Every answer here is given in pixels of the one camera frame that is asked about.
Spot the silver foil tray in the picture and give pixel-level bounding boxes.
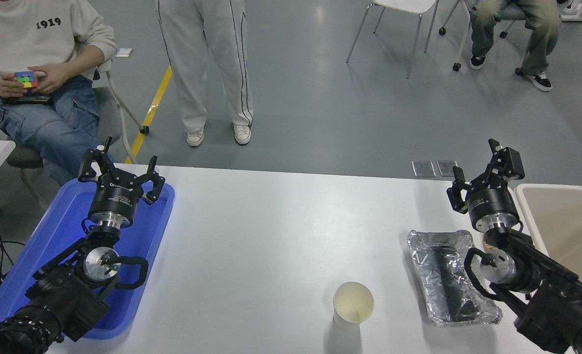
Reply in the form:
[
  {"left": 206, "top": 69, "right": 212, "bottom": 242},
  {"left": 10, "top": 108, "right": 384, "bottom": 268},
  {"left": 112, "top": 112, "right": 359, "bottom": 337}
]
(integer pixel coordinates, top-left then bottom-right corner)
[{"left": 407, "top": 230, "right": 503, "bottom": 326}]

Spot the white metal-legged chair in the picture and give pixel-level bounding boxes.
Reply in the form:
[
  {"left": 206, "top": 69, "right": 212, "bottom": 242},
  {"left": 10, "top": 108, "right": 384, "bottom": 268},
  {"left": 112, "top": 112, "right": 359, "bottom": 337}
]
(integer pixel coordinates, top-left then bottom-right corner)
[{"left": 346, "top": 0, "right": 440, "bottom": 79}]

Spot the black phone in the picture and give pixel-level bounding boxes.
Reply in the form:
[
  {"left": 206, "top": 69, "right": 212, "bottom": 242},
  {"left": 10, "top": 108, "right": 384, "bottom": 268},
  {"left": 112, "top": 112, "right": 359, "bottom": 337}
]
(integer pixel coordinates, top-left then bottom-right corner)
[{"left": 1, "top": 95, "right": 51, "bottom": 105}]

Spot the seated person on wheeled chair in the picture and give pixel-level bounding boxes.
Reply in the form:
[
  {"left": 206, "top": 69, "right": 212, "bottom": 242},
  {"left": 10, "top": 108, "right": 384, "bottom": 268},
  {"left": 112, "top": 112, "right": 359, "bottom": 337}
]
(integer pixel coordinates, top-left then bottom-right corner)
[{"left": 469, "top": 0, "right": 562, "bottom": 92}]

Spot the blue plastic tray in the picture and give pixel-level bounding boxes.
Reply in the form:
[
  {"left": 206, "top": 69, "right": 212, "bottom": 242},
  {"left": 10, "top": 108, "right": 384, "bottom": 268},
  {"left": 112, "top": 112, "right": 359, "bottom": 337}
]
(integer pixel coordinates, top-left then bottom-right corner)
[{"left": 0, "top": 178, "right": 176, "bottom": 340}]

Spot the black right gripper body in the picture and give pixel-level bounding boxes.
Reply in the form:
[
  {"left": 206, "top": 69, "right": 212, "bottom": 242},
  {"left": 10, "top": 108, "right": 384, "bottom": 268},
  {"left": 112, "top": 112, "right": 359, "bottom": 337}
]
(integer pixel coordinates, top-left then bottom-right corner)
[{"left": 468, "top": 181, "right": 520, "bottom": 226}]

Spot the person's left hand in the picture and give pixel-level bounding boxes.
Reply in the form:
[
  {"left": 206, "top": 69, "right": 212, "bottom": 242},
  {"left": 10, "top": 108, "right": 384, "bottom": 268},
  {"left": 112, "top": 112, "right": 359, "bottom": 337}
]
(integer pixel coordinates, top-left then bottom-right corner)
[{"left": 34, "top": 64, "right": 72, "bottom": 95}]

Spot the person's right hand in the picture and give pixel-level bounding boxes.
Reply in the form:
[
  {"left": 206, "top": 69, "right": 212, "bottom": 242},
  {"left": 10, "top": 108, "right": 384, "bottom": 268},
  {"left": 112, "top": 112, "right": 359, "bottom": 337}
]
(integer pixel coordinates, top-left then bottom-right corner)
[{"left": 0, "top": 74, "right": 26, "bottom": 98}]

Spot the white paper cup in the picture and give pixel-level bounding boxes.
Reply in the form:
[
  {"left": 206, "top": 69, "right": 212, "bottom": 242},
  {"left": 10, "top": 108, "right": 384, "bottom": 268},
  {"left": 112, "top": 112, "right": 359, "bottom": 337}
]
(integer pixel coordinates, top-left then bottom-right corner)
[{"left": 333, "top": 282, "right": 374, "bottom": 330}]

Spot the large pale bin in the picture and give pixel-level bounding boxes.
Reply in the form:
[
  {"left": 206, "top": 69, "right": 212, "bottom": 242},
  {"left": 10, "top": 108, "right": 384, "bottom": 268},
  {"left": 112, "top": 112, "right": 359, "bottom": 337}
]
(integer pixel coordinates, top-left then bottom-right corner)
[{"left": 514, "top": 183, "right": 582, "bottom": 354}]

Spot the standing person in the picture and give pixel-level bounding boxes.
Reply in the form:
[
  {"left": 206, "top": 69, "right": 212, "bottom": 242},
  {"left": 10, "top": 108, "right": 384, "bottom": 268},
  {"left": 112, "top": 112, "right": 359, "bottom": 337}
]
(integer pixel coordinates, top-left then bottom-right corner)
[{"left": 155, "top": 0, "right": 254, "bottom": 147}]

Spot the colourful puzzle cube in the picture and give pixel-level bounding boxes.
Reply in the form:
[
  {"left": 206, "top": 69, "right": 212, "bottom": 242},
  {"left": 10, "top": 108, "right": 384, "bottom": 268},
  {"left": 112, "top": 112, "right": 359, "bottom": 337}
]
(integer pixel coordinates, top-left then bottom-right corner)
[{"left": 15, "top": 71, "right": 39, "bottom": 89}]

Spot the wheeled office chair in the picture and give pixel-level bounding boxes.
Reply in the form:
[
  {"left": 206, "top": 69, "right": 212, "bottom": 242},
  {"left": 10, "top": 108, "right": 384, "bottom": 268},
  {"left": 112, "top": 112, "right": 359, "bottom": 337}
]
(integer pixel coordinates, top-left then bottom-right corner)
[{"left": 438, "top": 0, "right": 535, "bottom": 75}]

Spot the seated person with cube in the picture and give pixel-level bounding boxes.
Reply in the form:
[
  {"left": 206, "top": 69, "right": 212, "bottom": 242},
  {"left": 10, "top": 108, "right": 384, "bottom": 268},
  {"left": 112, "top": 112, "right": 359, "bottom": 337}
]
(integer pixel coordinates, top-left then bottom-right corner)
[{"left": 0, "top": 0, "right": 119, "bottom": 186}]

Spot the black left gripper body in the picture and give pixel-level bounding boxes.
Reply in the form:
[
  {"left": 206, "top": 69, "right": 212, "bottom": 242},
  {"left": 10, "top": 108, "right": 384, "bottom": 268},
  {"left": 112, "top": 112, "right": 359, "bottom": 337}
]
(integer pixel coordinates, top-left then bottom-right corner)
[{"left": 89, "top": 177, "right": 146, "bottom": 220}]

